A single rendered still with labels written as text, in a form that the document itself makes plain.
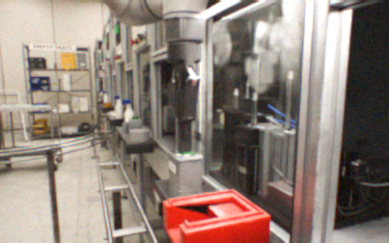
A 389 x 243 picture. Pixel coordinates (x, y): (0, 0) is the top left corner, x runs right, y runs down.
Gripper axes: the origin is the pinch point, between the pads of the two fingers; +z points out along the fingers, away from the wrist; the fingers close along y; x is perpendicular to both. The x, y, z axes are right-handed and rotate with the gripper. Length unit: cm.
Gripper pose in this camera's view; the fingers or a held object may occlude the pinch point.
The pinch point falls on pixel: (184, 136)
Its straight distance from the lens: 63.0
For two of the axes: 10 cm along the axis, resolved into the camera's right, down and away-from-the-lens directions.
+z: 0.0, 9.9, 1.5
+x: -9.3, 0.5, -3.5
